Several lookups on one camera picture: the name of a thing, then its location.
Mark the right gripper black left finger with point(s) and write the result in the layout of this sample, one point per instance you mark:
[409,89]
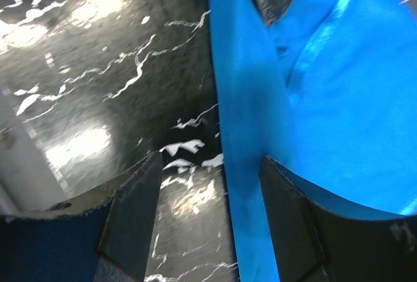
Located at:
[103,234]

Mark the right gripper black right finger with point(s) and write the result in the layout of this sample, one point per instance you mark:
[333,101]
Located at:
[320,236]

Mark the blue satin napkin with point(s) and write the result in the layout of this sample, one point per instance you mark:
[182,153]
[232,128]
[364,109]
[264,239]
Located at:
[328,90]

